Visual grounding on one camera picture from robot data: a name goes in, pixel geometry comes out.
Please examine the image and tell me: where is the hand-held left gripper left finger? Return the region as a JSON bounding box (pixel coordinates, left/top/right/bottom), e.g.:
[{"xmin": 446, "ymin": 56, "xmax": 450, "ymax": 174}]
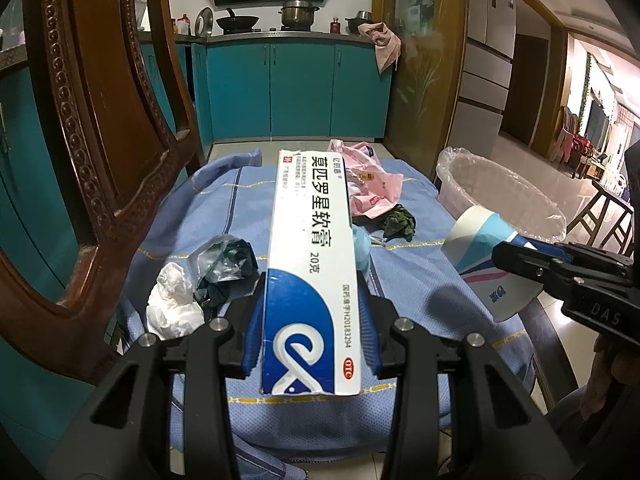
[{"xmin": 65, "ymin": 270, "xmax": 266, "ymax": 480}]

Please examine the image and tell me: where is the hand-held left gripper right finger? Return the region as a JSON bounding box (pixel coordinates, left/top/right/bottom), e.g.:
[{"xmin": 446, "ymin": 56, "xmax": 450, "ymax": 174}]
[{"xmin": 356, "ymin": 272, "xmax": 546, "ymax": 480}]

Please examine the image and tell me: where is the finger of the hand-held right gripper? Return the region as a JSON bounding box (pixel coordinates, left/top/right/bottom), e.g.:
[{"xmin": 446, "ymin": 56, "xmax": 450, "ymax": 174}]
[
  {"xmin": 512, "ymin": 236, "xmax": 576, "ymax": 261},
  {"xmin": 491, "ymin": 241, "xmax": 557, "ymax": 283}
]

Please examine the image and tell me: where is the white and blue paper cup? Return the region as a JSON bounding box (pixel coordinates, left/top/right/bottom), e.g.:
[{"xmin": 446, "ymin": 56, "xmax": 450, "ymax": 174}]
[{"xmin": 442, "ymin": 206, "xmax": 543, "ymax": 322}]

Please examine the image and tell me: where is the white lattice plastic basket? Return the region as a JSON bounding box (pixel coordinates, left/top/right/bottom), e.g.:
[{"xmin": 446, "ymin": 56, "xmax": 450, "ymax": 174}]
[{"xmin": 436, "ymin": 146, "xmax": 568, "ymax": 243}]

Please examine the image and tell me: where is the white and blue ointment box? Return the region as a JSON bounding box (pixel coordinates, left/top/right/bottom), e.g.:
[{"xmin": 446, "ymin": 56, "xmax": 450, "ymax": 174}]
[{"xmin": 259, "ymin": 149, "xmax": 362, "ymax": 396}]

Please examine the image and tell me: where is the person's right hand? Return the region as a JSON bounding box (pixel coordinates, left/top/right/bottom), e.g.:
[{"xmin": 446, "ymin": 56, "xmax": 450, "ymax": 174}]
[{"xmin": 580, "ymin": 332, "xmax": 640, "ymax": 426}]

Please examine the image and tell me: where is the dark crumpled plastic bag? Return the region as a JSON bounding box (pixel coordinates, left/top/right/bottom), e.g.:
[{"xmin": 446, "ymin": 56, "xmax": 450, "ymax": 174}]
[{"xmin": 187, "ymin": 234, "xmax": 258, "ymax": 311}]

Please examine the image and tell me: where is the wooden stool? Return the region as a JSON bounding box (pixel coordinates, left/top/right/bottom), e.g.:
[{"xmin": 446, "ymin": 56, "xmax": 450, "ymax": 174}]
[{"xmin": 567, "ymin": 180, "xmax": 636, "ymax": 261}]

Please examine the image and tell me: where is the blue checked cloth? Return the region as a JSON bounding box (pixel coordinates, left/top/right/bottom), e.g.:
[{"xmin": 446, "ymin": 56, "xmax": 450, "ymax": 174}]
[{"xmin": 117, "ymin": 147, "xmax": 541, "ymax": 480}]

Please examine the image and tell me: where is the crumpled white tissue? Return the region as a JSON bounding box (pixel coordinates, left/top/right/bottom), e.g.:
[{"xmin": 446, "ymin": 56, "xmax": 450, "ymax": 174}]
[{"xmin": 146, "ymin": 262, "xmax": 206, "ymax": 338}]

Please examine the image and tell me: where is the light blue plastic bag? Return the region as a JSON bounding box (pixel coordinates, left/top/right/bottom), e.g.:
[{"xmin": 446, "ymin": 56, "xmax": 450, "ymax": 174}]
[{"xmin": 352, "ymin": 222, "xmax": 373, "ymax": 281}]

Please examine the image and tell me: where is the dark green crumpled wrapper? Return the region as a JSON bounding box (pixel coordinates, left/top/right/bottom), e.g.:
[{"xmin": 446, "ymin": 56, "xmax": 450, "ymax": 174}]
[{"xmin": 382, "ymin": 204, "xmax": 417, "ymax": 241}]

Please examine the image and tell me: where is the person's right leg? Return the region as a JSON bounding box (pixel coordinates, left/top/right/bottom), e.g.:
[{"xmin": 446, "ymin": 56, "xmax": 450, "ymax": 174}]
[{"xmin": 545, "ymin": 385, "xmax": 606, "ymax": 480}]

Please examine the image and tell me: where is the pink plastic bag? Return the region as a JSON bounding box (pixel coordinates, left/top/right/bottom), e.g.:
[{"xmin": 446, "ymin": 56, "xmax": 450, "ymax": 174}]
[{"xmin": 330, "ymin": 139, "xmax": 405, "ymax": 221}]

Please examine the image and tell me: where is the green hanging garland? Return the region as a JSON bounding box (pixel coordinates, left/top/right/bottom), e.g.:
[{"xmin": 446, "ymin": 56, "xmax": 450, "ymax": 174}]
[{"xmin": 580, "ymin": 55, "xmax": 596, "ymax": 131}]

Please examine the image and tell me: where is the silver refrigerator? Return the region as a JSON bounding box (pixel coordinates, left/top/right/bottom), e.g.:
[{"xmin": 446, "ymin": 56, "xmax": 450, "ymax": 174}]
[{"xmin": 450, "ymin": 0, "xmax": 518, "ymax": 161}]

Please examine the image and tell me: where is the wooden framed glass partition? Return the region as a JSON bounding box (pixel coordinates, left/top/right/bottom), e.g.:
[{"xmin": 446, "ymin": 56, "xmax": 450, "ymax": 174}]
[{"xmin": 372, "ymin": 0, "xmax": 468, "ymax": 181}]

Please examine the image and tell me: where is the wooden chair back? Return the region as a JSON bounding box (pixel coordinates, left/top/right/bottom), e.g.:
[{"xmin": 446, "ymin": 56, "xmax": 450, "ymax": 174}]
[{"xmin": 22, "ymin": 0, "xmax": 206, "ymax": 386}]

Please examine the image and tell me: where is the teal kitchen cabinet with stove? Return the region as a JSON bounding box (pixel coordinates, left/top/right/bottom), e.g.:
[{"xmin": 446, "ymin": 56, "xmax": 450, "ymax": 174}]
[{"xmin": 140, "ymin": 32, "xmax": 393, "ymax": 143}]

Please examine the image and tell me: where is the pink hanging cloth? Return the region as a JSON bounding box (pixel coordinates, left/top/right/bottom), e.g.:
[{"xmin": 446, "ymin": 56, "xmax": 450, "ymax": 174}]
[{"xmin": 357, "ymin": 22, "xmax": 402, "ymax": 73}]

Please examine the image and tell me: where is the teal side cabinet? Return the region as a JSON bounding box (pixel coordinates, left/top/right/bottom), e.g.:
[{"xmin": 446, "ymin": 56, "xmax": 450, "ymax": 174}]
[{"xmin": 0, "ymin": 45, "xmax": 126, "ymax": 461}]

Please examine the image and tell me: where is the dark pot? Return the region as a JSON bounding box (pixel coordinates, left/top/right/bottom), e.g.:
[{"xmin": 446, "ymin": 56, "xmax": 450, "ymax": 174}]
[{"xmin": 345, "ymin": 10, "xmax": 373, "ymax": 36}]

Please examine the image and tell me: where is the black wok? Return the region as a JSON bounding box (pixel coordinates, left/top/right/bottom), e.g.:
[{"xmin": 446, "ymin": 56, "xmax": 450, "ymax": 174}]
[{"xmin": 216, "ymin": 8, "xmax": 261, "ymax": 31}]

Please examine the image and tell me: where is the round steel lid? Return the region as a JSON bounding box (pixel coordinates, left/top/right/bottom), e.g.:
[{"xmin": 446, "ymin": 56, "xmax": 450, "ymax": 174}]
[{"xmin": 195, "ymin": 6, "xmax": 215, "ymax": 37}]

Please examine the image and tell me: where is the steel cooking pot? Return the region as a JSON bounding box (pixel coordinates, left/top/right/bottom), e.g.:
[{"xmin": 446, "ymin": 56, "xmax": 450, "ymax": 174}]
[{"xmin": 278, "ymin": 1, "xmax": 321, "ymax": 28}]

